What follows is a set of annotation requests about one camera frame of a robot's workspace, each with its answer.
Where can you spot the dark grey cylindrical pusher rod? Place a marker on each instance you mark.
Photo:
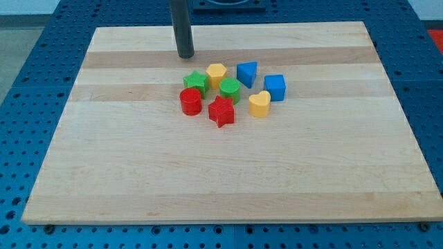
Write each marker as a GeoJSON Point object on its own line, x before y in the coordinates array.
{"type": "Point", "coordinates": [182, 28]}

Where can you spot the light wooden board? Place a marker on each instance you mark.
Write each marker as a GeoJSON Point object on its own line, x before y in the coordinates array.
{"type": "Point", "coordinates": [337, 149]}

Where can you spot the red cylinder block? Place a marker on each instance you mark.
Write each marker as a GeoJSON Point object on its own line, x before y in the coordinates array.
{"type": "Point", "coordinates": [190, 99]}

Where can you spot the blue cube block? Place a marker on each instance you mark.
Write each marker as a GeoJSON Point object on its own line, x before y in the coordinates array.
{"type": "Point", "coordinates": [276, 86]}

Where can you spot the green cylinder block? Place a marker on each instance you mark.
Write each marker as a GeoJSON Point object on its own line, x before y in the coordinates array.
{"type": "Point", "coordinates": [230, 88]}

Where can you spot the green star block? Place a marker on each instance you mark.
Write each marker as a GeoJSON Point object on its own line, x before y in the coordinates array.
{"type": "Point", "coordinates": [198, 81]}

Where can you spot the yellow hexagon block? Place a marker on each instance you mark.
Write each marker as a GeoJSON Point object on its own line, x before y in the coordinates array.
{"type": "Point", "coordinates": [216, 73]}

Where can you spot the red star block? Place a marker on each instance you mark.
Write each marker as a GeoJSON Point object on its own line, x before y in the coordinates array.
{"type": "Point", "coordinates": [222, 111]}

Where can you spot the blue triangle block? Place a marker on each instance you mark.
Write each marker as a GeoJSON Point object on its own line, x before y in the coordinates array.
{"type": "Point", "coordinates": [246, 73]}

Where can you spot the yellow heart block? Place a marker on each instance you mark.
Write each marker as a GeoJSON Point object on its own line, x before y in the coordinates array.
{"type": "Point", "coordinates": [259, 104]}

